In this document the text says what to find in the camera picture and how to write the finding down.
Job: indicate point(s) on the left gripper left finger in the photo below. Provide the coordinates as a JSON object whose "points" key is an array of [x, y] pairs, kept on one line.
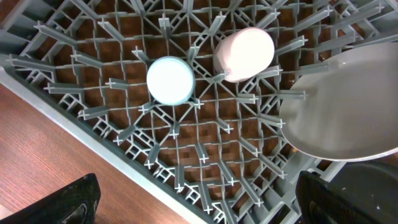
{"points": [[76, 202]]}

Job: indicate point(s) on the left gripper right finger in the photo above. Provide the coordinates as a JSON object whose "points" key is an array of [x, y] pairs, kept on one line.
{"points": [[319, 203]]}

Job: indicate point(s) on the grey ceramic plate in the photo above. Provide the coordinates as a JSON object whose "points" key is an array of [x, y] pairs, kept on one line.
{"points": [[349, 112]]}

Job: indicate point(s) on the blue cup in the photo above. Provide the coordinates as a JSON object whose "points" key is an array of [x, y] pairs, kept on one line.
{"points": [[170, 80]]}

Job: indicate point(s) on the pink cup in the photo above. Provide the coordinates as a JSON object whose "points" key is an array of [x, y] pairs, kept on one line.
{"points": [[244, 54]]}

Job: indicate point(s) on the grey plastic dishwasher rack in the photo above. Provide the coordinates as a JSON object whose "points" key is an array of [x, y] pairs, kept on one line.
{"points": [[216, 157]]}

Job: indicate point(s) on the round black serving tray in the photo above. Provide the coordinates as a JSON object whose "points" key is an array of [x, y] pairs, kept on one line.
{"points": [[371, 186]]}

